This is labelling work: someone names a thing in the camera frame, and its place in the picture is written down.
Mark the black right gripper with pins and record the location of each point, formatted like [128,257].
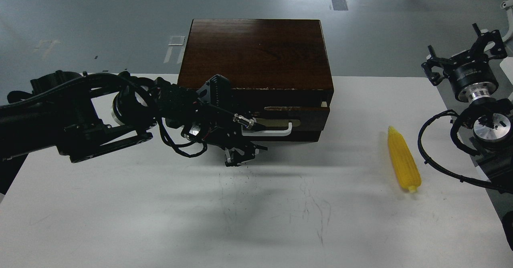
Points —
[468,68]

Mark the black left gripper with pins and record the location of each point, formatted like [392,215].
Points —
[213,116]

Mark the wooden drawer with white handle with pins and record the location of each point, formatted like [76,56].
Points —
[304,115]

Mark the yellow plastic corn cob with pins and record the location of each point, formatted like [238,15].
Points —
[404,165]

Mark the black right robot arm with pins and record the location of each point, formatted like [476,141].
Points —
[484,129]

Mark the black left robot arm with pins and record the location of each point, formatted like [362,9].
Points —
[88,115]

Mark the white office chair base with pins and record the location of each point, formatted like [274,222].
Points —
[507,33]

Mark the dark wooden cabinet box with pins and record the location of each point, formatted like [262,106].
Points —
[272,59]

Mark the white floor tape marks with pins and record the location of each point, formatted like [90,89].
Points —
[176,49]

